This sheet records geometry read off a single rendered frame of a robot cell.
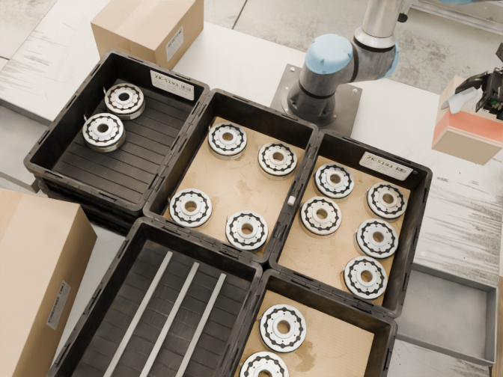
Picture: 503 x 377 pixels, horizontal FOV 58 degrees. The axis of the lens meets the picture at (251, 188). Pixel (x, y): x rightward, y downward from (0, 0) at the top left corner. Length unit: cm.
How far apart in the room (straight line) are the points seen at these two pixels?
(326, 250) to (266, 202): 19
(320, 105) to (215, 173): 39
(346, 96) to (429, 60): 142
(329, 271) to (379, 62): 60
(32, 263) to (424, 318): 96
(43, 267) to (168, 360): 33
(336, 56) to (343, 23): 162
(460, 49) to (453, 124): 201
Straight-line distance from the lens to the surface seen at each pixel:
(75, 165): 124
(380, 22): 131
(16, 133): 150
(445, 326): 133
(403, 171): 122
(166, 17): 149
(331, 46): 130
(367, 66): 134
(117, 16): 151
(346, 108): 148
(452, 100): 107
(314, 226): 112
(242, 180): 118
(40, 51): 168
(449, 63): 293
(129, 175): 119
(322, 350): 107
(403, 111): 161
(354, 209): 120
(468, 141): 107
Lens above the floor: 186
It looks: 62 degrees down
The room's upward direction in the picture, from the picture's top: 12 degrees clockwise
